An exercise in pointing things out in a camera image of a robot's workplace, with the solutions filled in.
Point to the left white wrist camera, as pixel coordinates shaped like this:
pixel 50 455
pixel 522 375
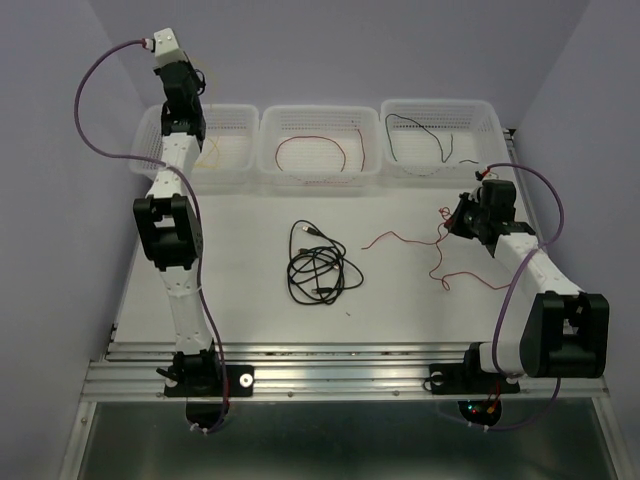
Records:
pixel 165 47

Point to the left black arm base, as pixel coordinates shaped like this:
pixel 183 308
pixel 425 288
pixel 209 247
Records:
pixel 207 385

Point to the right white perforated basket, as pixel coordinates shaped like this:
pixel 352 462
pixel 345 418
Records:
pixel 440 139

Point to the middle white perforated basket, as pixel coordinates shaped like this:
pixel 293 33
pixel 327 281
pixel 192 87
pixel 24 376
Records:
pixel 319 145

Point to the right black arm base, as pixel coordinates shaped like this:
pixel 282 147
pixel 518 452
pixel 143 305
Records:
pixel 467 378

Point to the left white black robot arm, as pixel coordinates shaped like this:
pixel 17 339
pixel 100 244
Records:
pixel 170 230

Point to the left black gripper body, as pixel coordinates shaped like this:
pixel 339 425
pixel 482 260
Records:
pixel 195 84

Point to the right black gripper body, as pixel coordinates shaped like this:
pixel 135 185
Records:
pixel 476 215

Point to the white perforated basket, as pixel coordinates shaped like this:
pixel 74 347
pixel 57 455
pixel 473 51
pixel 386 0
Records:
pixel 319 145
pixel 229 148
pixel 440 139

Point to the left white perforated basket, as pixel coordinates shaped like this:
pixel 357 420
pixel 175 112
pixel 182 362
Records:
pixel 229 148

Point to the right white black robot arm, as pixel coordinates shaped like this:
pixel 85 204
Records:
pixel 547 326

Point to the aluminium extrusion rail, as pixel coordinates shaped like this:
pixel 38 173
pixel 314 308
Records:
pixel 283 373

